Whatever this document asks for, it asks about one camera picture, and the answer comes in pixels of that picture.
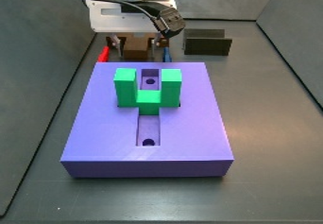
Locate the red peg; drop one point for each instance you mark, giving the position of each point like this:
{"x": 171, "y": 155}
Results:
{"x": 104, "y": 55}

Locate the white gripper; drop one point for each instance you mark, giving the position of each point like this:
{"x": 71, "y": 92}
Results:
{"x": 111, "y": 17}

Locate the blue peg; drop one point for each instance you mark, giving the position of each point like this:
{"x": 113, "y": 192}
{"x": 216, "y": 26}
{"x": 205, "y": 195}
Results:
{"x": 167, "y": 57}

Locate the brown T-shaped block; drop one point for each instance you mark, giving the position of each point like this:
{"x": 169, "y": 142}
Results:
{"x": 136, "y": 45}

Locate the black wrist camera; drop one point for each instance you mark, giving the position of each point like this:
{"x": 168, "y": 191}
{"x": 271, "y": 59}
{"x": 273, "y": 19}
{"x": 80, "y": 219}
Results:
{"x": 165, "y": 18}

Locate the black angle bracket fixture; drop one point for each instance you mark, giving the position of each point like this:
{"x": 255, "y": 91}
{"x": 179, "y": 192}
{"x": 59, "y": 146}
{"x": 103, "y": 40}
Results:
{"x": 205, "y": 42}

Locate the purple base block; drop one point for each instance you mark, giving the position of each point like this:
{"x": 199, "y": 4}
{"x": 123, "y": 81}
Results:
{"x": 184, "y": 144}

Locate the green U-shaped block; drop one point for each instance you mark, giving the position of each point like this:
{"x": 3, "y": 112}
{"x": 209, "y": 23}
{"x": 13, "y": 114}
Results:
{"x": 148, "y": 99}

